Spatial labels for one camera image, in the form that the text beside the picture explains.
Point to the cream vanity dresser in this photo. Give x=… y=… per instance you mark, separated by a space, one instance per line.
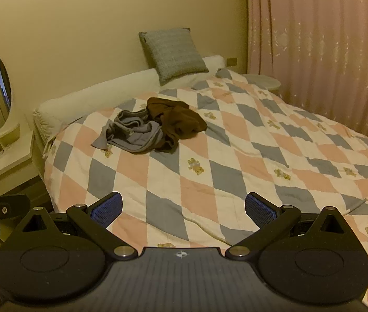
x=5 y=165

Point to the round white side table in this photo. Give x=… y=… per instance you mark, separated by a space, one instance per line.
x=265 y=81

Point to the grey garment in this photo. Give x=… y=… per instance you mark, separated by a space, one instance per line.
x=132 y=135

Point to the wall outlet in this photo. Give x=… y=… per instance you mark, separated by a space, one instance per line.
x=232 y=61

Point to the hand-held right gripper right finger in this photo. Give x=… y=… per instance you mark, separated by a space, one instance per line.
x=260 y=209

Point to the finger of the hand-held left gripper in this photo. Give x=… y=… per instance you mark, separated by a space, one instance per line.
x=13 y=205

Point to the brown garment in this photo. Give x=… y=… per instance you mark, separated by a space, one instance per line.
x=184 y=120

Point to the pink patterned curtain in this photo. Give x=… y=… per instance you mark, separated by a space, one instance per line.
x=317 y=39

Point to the grey square cushion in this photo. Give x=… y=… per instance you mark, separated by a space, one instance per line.
x=174 y=53

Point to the checked bear print quilt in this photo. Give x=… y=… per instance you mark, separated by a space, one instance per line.
x=203 y=169

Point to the white bolster pillow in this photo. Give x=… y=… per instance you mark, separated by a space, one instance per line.
x=89 y=94

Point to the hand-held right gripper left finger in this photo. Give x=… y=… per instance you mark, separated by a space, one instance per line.
x=107 y=209

